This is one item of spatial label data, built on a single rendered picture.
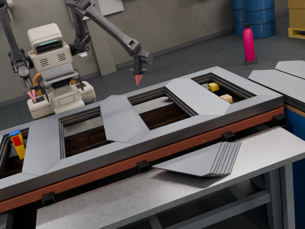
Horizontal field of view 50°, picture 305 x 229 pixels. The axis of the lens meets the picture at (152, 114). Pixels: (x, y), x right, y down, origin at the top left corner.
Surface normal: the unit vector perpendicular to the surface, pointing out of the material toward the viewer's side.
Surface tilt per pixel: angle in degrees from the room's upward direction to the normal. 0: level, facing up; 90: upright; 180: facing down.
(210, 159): 0
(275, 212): 90
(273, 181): 90
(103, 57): 90
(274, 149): 0
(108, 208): 0
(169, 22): 90
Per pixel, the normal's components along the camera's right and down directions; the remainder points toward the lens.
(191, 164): -0.21, -0.90
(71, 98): 0.44, 0.41
